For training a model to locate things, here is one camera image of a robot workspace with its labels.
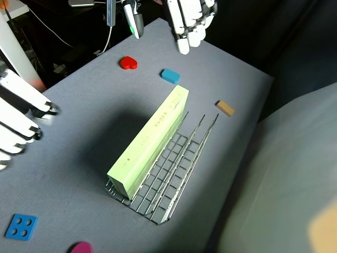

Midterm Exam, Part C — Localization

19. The large pale grey surface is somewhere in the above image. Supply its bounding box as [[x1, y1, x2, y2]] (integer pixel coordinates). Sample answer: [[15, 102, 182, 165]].
[[217, 83, 337, 253]]

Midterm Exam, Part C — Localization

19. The red heart block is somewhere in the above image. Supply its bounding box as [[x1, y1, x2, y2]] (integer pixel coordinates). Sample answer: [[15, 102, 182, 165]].
[[120, 56, 138, 71]]

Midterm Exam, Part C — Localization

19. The teal rounded block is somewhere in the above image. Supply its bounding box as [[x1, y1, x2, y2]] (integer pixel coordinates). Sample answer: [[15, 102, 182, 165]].
[[161, 69, 182, 85]]

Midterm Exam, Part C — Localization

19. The grey slim stick device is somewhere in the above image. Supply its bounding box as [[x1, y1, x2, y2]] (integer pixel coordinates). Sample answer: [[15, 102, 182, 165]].
[[106, 0, 116, 27]]

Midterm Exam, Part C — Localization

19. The thin long white cable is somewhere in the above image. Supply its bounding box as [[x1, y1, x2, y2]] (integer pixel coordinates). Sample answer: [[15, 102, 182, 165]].
[[26, 12, 75, 48]]

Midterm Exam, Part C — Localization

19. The tan rectangular wooden block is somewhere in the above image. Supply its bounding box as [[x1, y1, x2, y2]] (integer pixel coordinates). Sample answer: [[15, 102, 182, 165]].
[[216, 100, 236, 118]]

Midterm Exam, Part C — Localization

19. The pink round block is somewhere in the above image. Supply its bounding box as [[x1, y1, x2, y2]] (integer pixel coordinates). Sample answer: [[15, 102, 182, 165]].
[[70, 241, 93, 253]]

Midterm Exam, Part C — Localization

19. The wire dish rack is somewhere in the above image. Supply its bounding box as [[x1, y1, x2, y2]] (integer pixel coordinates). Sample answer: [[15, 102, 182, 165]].
[[105, 110, 220, 225]]

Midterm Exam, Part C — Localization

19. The grey table cloth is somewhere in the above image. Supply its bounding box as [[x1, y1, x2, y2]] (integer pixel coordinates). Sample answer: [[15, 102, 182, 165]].
[[0, 17, 275, 253]]

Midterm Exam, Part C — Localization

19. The white side table top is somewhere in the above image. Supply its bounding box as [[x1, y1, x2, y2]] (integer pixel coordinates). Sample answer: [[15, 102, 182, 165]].
[[0, 0, 30, 20]]

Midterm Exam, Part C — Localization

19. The white cable of stick device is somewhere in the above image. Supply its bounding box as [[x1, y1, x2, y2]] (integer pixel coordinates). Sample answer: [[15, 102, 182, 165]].
[[95, 25, 113, 56]]

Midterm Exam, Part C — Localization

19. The white slanted post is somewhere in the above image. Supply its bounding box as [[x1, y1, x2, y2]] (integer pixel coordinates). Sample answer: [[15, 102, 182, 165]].
[[0, 11, 47, 92]]

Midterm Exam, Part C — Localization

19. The pale yellow blurred object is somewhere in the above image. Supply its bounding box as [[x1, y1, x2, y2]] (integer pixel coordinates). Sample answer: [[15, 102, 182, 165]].
[[308, 204, 337, 253]]

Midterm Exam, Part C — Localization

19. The blue square four-hole block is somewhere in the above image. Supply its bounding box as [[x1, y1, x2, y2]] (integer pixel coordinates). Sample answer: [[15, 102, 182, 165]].
[[5, 213, 38, 241]]

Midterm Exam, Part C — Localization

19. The silver flat device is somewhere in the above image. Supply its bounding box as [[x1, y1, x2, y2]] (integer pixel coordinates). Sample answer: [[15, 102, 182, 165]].
[[68, 0, 95, 7]]

